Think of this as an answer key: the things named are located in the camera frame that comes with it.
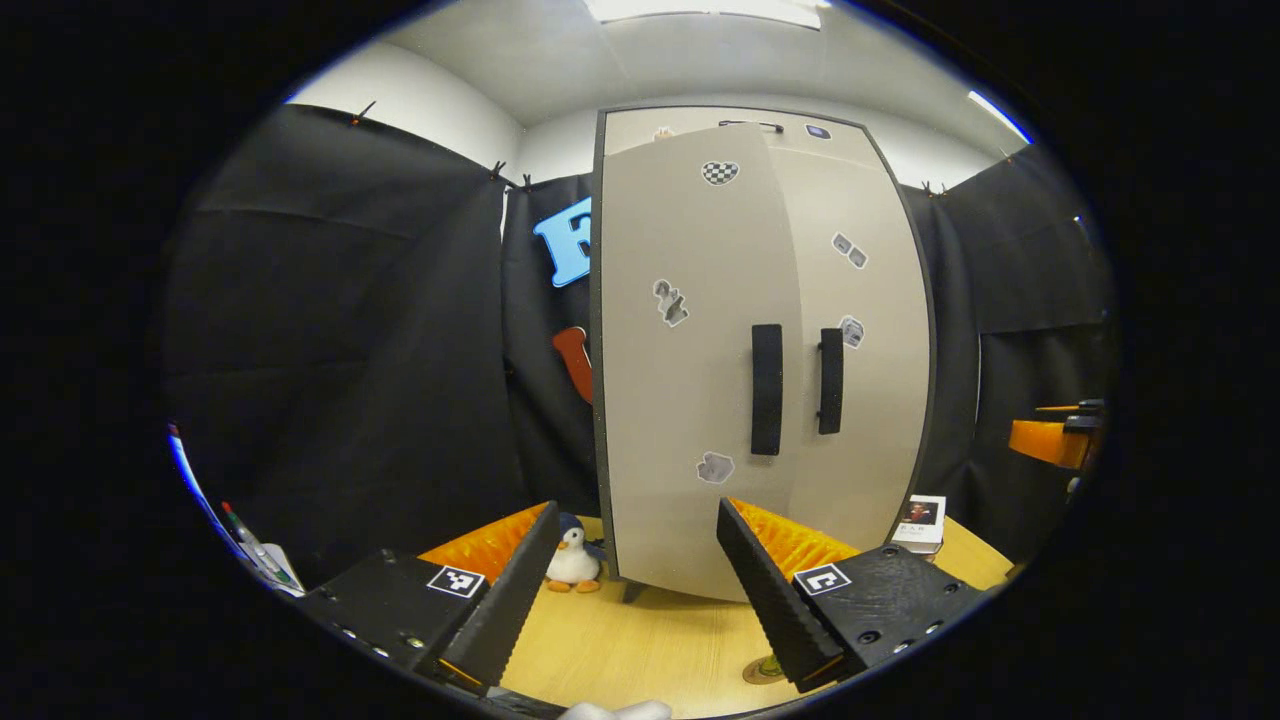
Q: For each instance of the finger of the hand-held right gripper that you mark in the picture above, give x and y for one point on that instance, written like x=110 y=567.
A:
x=1085 y=407
x=1045 y=443

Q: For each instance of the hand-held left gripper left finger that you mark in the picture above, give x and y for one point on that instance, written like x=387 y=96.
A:
x=505 y=600

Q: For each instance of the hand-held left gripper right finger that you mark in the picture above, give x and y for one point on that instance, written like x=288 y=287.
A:
x=770 y=600

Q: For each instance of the round cork coaster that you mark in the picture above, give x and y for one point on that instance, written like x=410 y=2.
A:
x=752 y=676

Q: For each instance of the grey cabinet door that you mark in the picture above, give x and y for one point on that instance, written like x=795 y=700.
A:
x=680 y=400
x=880 y=400

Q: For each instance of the grey cabinet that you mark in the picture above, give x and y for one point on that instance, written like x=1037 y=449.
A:
x=595 y=320

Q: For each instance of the grey cabinet drawer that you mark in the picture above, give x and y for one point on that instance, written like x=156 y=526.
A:
x=630 y=125

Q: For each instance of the plush penguin toy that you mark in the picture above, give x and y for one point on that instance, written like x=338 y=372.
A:
x=573 y=565

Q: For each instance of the white photo cover book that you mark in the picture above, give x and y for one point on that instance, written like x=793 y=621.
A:
x=920 y=520

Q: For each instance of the white paper sheet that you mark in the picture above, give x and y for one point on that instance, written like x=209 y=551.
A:
x=285 y=575

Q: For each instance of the green capped pen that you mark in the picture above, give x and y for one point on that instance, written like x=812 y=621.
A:
x=255 y=545

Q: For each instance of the narrow ceiling light panel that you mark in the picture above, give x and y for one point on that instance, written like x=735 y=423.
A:
x=1000 y=117

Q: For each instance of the white display board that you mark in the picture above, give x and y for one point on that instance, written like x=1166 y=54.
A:
x=195 y=490

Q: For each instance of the black cloth clip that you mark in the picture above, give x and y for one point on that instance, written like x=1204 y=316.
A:
x=363 y=113

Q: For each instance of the large ceiling light panel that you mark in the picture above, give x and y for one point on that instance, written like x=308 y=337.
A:
x=700 y=10

